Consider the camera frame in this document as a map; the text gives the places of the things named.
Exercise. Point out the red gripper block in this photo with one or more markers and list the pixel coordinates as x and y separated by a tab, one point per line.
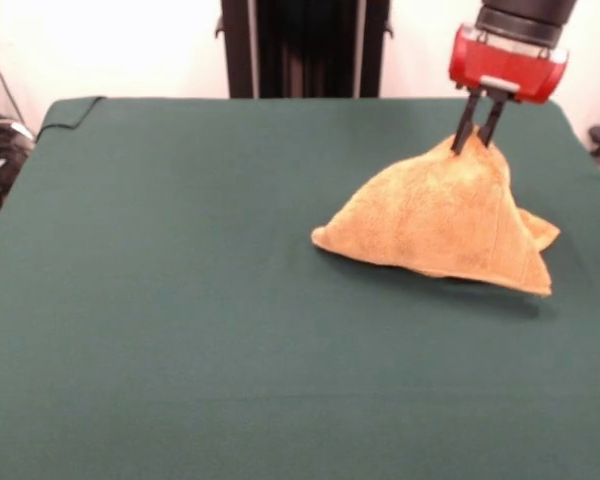
500	62

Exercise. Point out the tan terry towel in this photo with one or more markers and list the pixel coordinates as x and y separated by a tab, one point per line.
430	225

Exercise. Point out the dark green table cloth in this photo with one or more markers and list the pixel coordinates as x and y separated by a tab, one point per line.
180	300

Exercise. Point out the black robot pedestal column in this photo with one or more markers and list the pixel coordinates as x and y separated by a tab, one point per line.
305	45

